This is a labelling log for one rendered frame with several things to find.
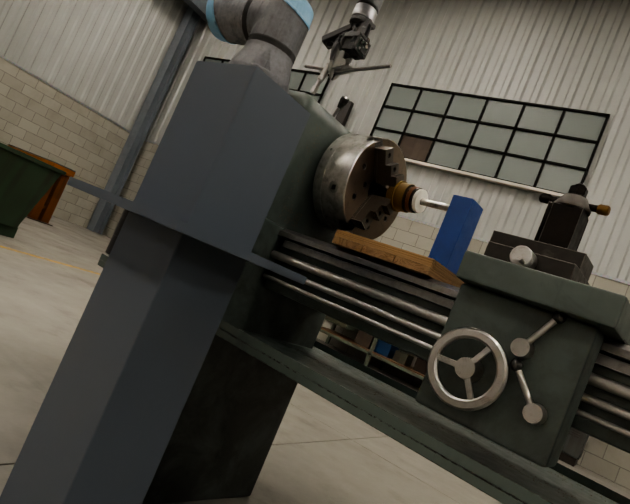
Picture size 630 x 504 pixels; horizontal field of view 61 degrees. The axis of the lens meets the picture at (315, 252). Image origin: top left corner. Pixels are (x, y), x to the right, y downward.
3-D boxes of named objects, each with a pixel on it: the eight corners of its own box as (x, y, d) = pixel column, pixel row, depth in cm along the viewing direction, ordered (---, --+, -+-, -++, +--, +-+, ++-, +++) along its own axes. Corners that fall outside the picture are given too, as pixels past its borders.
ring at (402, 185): (390, 173, 155) (417, 179, 150) (404, 186, 163) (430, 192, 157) (378, 203, 155) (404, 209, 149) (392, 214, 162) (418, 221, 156)
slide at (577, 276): (480, 260, 113) (488, 240, 113) (531, 304, 146) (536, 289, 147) (569, 286, 102) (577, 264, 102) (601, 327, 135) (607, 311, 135)
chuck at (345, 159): (305, 203, 153) (354, 113, 158) (354, 250, 177) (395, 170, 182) (328, 210, 147) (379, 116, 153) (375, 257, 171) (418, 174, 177)
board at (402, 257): (331, 242, 143) (337, 228, 144) (391, 276, 171) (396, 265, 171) (427, 274, 124) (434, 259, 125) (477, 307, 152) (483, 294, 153)
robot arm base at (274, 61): (256, 71, 111) (275, 28, 112) (211, 66, 120) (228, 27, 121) (297, 107, 123) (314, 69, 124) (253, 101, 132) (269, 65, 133)
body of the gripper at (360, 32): (352, 47, 164) (368, 13, 166) (331, 46, 170) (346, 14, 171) (364, 62, 170) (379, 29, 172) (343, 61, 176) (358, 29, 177)
